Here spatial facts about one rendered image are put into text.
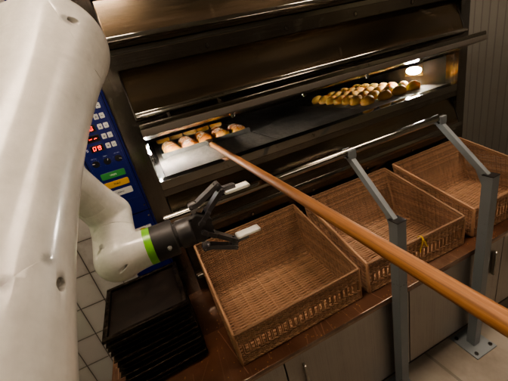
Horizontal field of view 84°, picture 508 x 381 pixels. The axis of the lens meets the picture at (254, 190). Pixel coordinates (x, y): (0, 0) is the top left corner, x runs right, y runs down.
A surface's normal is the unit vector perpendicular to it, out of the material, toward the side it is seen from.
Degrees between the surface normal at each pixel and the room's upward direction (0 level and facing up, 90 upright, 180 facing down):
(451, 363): 0
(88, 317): 90
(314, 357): 90
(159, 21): 70
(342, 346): 90
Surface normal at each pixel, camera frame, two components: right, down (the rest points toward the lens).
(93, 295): 0.37, 0.29
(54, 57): 0.64, -0.50
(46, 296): 0.89, -0.45
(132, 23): 0.28, -0.04
